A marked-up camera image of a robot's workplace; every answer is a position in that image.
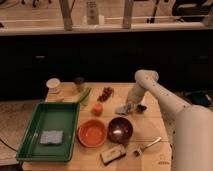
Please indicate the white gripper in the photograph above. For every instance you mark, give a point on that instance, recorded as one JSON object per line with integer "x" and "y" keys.
{"x": 135, "y": 96}

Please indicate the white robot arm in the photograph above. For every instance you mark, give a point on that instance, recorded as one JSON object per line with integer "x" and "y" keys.
{"x": 192, "y": 146}

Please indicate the dark purple bowl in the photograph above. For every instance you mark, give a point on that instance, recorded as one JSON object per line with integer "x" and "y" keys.
{"x": 119, "y": 130}

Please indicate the red bowl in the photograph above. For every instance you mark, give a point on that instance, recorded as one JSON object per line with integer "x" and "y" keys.
{"x": 92, "y": 133}

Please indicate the small dark object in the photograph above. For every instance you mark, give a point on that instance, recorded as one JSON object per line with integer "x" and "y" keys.
{"x": 141, "y": 108}

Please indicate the dark grapes bunch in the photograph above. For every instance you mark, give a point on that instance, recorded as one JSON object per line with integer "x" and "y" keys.
{"x": 106, "y": 93}

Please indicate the orange tomato toy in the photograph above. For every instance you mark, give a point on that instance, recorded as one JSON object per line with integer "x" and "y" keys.
{"x": 97, "y": 109}

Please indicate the green cucumber toy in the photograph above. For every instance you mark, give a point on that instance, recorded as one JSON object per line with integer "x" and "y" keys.
{"x": 84, "y": 95}

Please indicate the silver fork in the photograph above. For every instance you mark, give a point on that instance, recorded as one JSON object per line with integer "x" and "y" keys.
{"x": 140, "y": 150}

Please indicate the dark capped spice jar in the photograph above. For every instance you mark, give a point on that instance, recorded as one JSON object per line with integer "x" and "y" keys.
{"x": 79, "y": 83}

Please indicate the wooden block brush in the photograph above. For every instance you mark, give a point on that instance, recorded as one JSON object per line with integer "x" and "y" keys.
{"x": 112, "y": 154}

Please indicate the green plastic tray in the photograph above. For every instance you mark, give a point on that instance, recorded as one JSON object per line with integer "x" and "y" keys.
{"x": 48, "y": 116}

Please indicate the blue sponge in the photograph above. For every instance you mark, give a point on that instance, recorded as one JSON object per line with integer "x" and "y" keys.
{"x": 51, "y": 137}

